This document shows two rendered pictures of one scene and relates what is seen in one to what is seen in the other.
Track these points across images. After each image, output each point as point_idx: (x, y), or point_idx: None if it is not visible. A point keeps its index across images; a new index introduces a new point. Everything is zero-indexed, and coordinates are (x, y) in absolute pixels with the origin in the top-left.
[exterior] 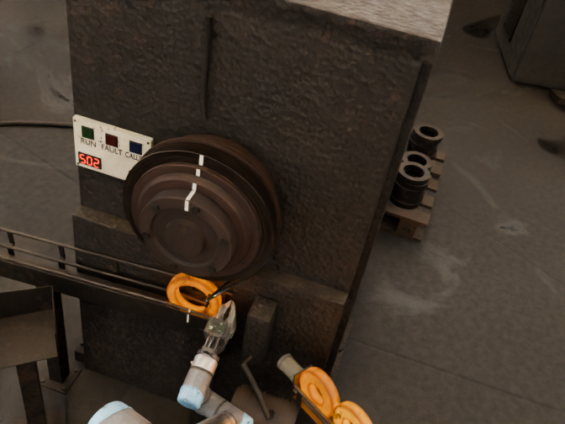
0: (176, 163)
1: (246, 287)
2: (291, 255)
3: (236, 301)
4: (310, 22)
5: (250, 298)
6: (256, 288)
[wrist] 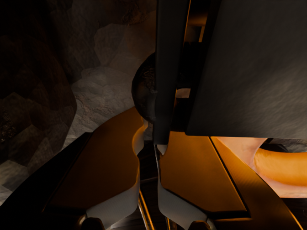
0: None
1: (122, 107)
2: (73, 138)
3: (145, 30)
4: None
5: (96, 72)
6: (93, 111)
